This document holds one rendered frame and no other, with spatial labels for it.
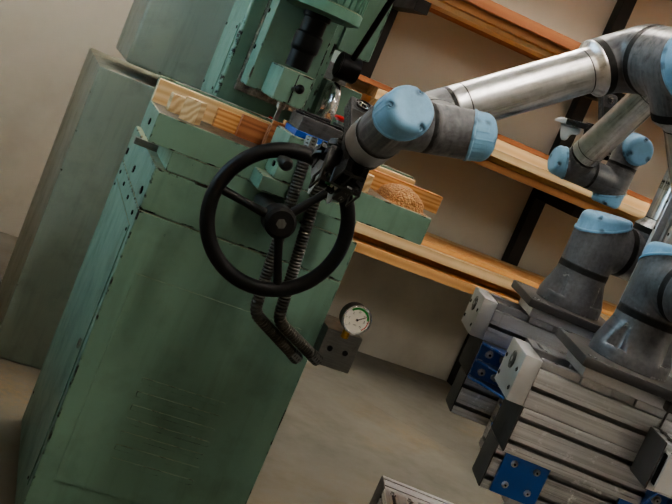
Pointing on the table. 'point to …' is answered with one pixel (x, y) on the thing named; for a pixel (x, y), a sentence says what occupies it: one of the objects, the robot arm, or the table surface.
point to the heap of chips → (399, 194)
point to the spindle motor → (336, 10)
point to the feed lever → (347, 68)
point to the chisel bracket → (278, 77)
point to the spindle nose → (307, 40)
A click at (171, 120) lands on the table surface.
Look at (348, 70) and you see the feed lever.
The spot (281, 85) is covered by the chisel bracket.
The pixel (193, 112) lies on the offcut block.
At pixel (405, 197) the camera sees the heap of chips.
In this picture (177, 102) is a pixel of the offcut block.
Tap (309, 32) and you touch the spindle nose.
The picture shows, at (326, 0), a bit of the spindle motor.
